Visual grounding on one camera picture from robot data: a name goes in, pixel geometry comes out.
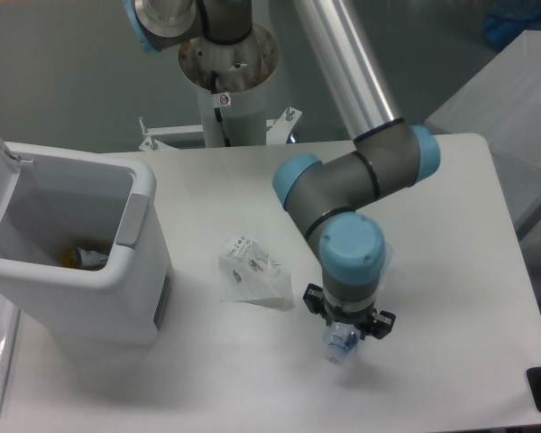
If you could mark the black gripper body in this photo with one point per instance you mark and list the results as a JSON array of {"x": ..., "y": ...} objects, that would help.
[{"x": 357, "y": 313}]

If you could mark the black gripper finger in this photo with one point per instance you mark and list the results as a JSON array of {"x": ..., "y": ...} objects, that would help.
[
  {"x": 378, "y": 325},
  {"x": 314, "y": 299}
]

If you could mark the clear plastic water bottle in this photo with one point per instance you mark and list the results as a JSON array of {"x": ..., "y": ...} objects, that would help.
[{"x": 343, "y": 339}]

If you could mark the white paper bag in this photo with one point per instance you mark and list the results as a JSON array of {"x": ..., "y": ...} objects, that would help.
[{"x": 249, "y": 272}]

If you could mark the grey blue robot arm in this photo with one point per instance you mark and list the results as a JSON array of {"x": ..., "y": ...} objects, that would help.
[{"x": 322, "y": 198}]

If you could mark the white trash can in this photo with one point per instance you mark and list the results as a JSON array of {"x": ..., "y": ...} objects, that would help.
[{"x": 71, "y": 198}]

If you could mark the white side cabinet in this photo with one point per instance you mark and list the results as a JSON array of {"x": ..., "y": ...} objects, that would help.
[{"x": 502, "y": 103}]

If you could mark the blue plastic bag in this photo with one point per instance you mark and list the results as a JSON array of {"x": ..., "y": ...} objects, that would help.
[{"x": 499, "y": 31}]

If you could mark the white right clamp bracket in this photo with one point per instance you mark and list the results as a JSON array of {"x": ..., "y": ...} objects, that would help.
[{"x": 282, "y": 129}]

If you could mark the white table clamp bracket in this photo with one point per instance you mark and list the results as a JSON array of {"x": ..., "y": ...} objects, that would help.
[{"x": 171, "y": 137}]

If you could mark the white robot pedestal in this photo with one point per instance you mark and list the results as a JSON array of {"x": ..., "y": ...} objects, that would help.
[{"x": 230, "y": 82}]

